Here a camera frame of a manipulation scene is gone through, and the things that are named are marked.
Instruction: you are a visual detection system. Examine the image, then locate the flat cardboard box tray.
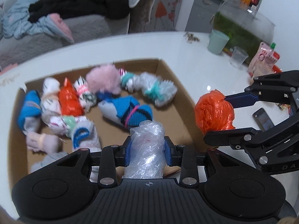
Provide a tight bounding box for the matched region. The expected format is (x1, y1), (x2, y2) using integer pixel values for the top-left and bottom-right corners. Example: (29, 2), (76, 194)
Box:
(8, 59), (208, 188)

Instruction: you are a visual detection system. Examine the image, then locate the girl poster panel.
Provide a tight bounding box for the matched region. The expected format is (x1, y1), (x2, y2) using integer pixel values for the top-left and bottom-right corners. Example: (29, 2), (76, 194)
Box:
(147, 0), (182, 31)

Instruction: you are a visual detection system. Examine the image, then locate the long orange plastic bundle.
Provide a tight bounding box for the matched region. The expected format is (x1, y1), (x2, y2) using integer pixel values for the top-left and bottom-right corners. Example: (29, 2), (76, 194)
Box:
(58, 78), (84, 117)

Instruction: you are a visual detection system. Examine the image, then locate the pale pink sock bundle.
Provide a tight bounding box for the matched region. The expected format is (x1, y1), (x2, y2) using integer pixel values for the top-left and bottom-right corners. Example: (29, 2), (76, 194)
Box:
(26, 132), (62, 154)

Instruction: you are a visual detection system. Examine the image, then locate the smartphone with lit screen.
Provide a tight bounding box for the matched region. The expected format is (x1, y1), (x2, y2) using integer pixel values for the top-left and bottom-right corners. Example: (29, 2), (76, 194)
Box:
(252, 108), (275, 131)

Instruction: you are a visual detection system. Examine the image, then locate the clear bubble wrap bundle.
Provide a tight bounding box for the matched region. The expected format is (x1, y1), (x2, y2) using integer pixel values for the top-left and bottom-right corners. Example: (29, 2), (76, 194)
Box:
(123, 120), (166, 179)

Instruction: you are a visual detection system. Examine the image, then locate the white bundle mint tie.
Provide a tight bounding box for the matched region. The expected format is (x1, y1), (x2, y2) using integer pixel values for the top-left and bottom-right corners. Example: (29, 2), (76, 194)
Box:
(48, 116), (89, 137)

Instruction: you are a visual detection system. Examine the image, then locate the white bundle beige tie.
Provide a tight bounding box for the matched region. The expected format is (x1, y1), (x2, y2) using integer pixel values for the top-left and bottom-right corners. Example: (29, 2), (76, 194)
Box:
(41, 77), (61, 124)

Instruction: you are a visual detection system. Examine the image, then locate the white green bundle pink tie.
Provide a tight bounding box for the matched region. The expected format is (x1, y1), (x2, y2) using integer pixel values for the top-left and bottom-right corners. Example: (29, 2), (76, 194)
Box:
(73, 76), (97, 113)

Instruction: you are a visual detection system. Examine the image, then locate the black garment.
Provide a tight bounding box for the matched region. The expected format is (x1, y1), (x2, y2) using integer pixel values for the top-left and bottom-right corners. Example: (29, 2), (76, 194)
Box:
(28, 0), (131, 23)

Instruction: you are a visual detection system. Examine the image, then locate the blue white sock pink band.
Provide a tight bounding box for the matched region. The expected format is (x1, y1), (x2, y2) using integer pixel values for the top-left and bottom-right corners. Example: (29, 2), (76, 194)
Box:
(98, 96), (153, 129)

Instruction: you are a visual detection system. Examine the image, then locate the clear bag teal tie bundle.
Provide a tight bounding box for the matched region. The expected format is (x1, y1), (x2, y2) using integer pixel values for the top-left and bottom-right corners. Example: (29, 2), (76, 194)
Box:
(136, 72), (178, 107)

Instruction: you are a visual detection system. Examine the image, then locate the blue white sock roll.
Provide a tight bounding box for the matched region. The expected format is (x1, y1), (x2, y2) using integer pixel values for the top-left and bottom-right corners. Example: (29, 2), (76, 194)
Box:
(17, 90), (41, 135)

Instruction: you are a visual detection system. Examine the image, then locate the light blue garment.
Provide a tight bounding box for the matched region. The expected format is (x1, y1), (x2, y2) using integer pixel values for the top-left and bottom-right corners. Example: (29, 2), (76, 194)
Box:
(0, 0), (75, 45)

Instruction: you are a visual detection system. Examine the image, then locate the pink fluffy blue bundle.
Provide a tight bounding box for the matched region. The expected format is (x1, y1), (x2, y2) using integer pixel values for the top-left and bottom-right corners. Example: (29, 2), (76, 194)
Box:
(86, 64), (121, 101)

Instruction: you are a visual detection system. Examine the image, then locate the mint green cup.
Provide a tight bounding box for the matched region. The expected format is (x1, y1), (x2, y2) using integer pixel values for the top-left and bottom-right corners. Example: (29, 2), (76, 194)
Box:
(207, 29), (229, 55)

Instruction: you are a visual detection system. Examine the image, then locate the round orange plastic bundle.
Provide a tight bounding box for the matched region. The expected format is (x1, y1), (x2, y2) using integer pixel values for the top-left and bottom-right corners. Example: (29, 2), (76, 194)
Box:
(195, 90), (235, 135)

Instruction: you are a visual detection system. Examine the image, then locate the white purple bundle teal tie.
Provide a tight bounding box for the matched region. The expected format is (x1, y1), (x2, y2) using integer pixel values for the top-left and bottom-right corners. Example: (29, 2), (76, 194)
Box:
(119, 68), (142, 94)

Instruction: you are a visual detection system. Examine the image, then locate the clear plastic cup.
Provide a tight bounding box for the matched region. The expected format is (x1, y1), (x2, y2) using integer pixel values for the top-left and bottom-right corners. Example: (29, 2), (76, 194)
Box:
(229, 46), (248, 68)

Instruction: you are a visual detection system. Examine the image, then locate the grey cabinet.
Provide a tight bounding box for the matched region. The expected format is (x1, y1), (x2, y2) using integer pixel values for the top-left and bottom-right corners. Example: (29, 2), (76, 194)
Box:
(185, 0), (223, 33)

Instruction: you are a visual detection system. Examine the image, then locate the pink snack pouch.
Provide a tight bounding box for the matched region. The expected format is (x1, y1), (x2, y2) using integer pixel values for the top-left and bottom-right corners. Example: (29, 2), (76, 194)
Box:
(248, 41), (280, 77)

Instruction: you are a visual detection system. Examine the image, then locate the glass fish tank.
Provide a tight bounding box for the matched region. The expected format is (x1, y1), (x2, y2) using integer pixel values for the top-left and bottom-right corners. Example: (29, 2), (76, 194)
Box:
(212, 0), (275, 65)

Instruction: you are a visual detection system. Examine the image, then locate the grey sock blue band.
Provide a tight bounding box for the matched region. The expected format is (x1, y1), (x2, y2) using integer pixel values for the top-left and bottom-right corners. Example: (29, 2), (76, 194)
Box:
(30, 121), (102, 173)

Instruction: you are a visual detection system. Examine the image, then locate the pile of seed shells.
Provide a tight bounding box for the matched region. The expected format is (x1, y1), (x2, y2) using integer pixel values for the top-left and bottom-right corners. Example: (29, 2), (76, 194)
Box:
(184, 32), (200, 43)

